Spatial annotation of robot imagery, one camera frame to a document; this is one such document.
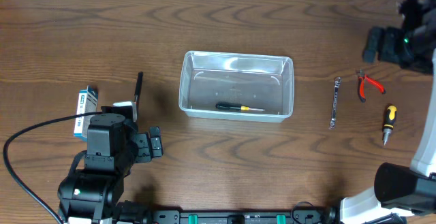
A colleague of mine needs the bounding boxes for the left black cable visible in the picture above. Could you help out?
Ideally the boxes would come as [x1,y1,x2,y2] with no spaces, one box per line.
[2,111,103,224]

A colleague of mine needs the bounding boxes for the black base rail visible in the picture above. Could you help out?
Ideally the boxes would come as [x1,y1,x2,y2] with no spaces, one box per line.
[151,202,340,224]

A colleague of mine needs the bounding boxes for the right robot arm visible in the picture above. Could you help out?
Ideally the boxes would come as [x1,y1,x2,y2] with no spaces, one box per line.
[324,0,435,223]

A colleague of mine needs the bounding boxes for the clear plastic container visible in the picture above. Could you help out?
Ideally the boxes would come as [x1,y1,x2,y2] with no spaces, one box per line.
[178,50,294,123]

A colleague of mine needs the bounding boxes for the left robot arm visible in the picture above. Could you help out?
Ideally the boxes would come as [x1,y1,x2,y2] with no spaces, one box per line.
[58,113,163,223]

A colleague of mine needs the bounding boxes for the silver ratchet wrench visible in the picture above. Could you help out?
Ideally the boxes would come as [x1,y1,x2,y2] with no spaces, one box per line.
[329,77,341,129]

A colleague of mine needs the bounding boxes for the red black cutting pliers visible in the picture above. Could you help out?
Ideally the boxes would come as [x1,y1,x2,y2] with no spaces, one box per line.
[355,69,387,103]

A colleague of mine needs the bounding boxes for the black yellow precision screwdriver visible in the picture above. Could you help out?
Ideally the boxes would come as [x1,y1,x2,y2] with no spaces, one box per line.
[215,102,265,112]

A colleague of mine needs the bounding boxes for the blue white cardboard box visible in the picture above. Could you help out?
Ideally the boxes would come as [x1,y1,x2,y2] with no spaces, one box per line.
[74,85,98,142]

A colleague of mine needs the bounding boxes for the stubby black yellow screwdriver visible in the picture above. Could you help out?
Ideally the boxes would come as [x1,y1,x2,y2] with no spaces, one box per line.
[383,105,397,145]

